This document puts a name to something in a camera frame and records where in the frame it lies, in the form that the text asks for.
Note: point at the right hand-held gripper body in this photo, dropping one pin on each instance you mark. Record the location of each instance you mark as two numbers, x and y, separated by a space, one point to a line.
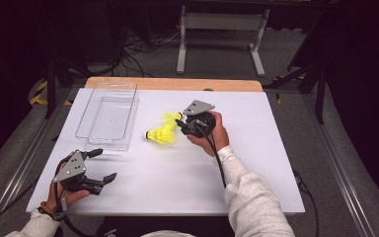
199 113

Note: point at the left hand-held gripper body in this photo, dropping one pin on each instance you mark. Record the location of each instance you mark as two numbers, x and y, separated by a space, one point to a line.
75 173

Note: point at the yellow plastic shuttlecock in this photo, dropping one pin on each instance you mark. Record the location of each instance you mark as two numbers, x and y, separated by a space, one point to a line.
163 135
171 117

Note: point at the clear plastic box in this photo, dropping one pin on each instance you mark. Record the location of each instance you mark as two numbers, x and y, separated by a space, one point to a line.
110 115

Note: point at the person's left hand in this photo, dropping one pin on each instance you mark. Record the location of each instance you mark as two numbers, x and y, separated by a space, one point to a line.
66 197

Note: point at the person's right hand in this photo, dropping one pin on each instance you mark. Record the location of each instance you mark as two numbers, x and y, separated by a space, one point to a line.
218 131

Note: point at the white table cover sheet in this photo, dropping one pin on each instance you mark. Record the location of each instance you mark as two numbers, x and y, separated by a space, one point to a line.
164 177

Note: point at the black tripod stand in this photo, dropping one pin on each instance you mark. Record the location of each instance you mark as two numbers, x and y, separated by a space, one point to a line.
319 89
50 85

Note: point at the white metal stand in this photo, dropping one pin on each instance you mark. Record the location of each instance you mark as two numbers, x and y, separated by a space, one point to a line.
223 21

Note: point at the aluminium side rail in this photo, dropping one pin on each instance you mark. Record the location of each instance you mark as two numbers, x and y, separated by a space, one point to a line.
342 171
23 158

